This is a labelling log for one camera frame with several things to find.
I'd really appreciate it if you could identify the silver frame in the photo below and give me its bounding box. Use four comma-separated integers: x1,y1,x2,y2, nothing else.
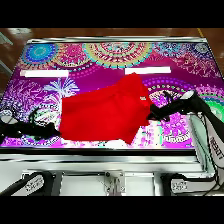
0,35,224,197

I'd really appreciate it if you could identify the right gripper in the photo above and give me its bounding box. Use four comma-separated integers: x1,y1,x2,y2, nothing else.
146,103,175,122

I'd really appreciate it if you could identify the red T-shirt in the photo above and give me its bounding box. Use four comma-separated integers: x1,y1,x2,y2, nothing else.
58,72,151,145

